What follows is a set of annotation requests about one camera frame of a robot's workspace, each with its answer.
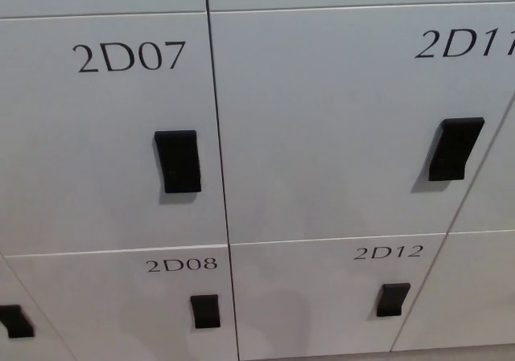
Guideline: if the white locker door 2D12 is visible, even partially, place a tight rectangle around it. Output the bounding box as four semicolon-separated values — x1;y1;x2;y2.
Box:
229;233;448;361

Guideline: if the white locker door 2D07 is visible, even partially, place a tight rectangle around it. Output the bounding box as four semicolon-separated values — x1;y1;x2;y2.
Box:
0;12;230;257

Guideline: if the white locker door 2D08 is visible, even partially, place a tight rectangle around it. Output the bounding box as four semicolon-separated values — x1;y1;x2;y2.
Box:
2;244;241;361

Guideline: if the white low plain locker door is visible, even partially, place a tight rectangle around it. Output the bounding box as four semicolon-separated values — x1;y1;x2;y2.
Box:
389;229;515;355

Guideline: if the black handle of door 2D07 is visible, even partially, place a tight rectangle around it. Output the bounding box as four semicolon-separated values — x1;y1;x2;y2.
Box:
153;129;203;195

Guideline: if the black handle of door 2D08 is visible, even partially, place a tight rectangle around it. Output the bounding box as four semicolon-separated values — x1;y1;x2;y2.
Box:
189;293;221;330

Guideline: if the black handle of door 2D12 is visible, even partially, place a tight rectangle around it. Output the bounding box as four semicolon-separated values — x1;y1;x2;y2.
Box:
376;282;412;318

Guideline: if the black handle of door 2D11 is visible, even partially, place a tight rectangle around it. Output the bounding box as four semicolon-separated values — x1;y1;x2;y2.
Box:
427;117;486;183

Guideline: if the black handle of unnumbered door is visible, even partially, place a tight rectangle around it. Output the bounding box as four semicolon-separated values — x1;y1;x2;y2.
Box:
0;304;35;340

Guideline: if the white unnumbered locker door with handle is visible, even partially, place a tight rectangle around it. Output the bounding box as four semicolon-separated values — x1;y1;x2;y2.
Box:
0;255;78;361

